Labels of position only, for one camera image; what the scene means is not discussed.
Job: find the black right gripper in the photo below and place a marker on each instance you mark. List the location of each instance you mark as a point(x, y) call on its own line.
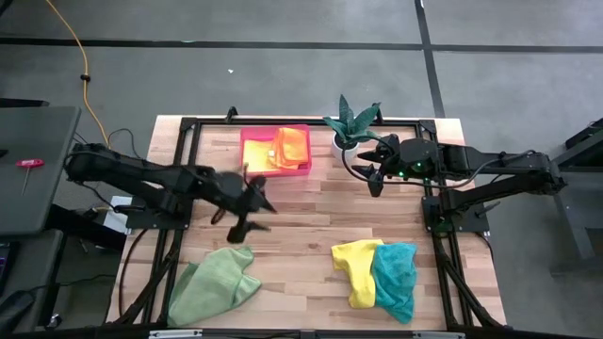
point(410, 155)

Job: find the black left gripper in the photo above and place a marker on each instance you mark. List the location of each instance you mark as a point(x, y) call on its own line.
point(231, 190)

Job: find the yellow microfiber towel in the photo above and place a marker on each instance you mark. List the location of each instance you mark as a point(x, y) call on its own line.
point(256, 157)
point(360, 278)

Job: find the orange microfiber towel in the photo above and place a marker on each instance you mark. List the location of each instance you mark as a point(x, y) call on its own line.
point(292, 148)

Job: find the green microfiber towel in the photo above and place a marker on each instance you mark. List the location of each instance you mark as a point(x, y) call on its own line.
point(212, 287)

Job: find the teal microfiber towel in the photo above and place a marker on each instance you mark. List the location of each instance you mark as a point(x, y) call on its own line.
point(396, 282)

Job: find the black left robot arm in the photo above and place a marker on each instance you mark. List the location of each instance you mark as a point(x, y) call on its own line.
point(141, 176)

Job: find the white plant pot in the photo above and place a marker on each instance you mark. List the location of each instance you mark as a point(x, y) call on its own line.
point(340, 150)

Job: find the green snake plant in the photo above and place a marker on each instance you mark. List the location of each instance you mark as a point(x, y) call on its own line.
point(351, 123)

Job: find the pink plastic bin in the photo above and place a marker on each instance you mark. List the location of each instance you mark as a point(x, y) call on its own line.
point(254, 133)

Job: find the white power box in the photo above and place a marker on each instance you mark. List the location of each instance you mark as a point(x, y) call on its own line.
point(115, 222)

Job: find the grey metal cart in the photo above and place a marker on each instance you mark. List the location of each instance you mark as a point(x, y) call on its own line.
point(575, 212)

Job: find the grey side table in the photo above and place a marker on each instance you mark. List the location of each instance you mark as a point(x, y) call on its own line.
point(42, 141)

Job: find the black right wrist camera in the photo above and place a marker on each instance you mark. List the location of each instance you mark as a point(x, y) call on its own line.
point(375, 186)

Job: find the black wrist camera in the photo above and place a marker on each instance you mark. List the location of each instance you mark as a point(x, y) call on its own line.
point(375, 186)
point(242, 231)

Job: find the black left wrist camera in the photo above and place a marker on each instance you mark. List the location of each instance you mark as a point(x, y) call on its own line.
point(242, 231)

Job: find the black aluminium table frame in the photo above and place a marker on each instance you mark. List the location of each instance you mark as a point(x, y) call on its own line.
point(216, 122)

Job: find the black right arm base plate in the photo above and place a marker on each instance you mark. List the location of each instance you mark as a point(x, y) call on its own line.
point(471, 221)

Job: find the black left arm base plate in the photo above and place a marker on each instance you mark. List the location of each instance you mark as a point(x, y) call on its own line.
point(146, 221)

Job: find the silver metal bracket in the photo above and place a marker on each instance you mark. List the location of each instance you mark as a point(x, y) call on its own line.
point(175, 334)
point(438, 335)

